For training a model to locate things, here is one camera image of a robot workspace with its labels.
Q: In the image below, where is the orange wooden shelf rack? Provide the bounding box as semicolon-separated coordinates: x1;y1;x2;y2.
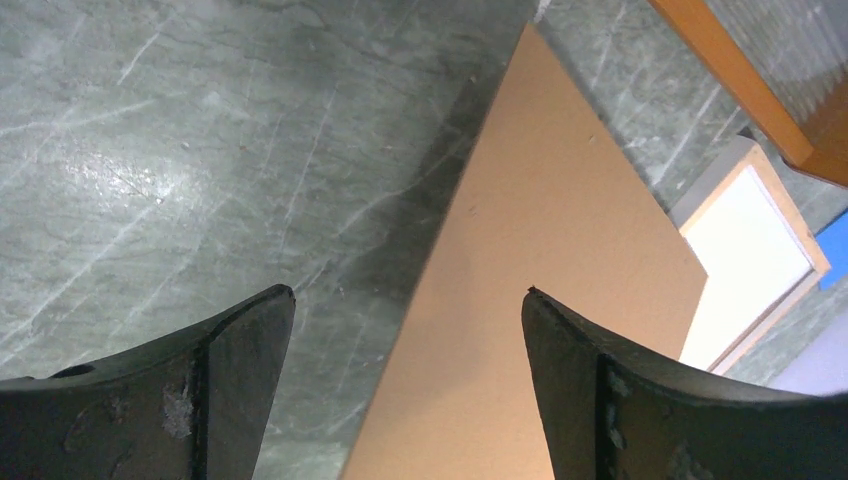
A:
651;0;847;186

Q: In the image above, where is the brown cardboard backing board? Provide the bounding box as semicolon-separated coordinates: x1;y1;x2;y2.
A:
342;25;706;479

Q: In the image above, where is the wooden picture frame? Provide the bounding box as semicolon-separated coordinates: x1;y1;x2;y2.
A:
668;136;830;375

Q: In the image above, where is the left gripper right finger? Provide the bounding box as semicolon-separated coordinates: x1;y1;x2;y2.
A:
521;289;847;479

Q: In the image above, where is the blue foam mat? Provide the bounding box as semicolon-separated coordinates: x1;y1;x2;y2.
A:
816;210;848;291

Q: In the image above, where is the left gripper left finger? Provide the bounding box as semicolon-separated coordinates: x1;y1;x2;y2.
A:
1;284;296;479

